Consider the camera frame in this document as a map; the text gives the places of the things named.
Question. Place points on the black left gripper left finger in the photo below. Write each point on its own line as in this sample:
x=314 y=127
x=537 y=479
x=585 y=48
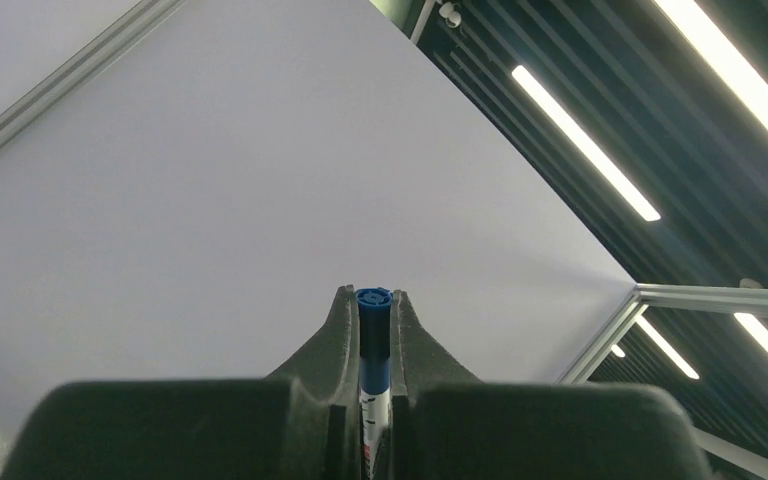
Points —
x=299 y=422

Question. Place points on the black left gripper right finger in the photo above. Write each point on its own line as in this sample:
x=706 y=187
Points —
x=449 y=424

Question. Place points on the blue capped whiteboard marker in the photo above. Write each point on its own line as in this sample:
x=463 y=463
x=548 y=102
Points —
x=375 y=422

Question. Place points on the blue marker cap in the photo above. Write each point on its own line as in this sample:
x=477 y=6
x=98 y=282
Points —
x=374 y=307

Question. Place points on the ceiling light strip near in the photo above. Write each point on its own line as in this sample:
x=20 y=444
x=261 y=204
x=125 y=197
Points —
x=584 y=144

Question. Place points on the ceiling light strip far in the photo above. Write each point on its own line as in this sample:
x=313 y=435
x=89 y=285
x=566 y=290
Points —
x=720 y=54

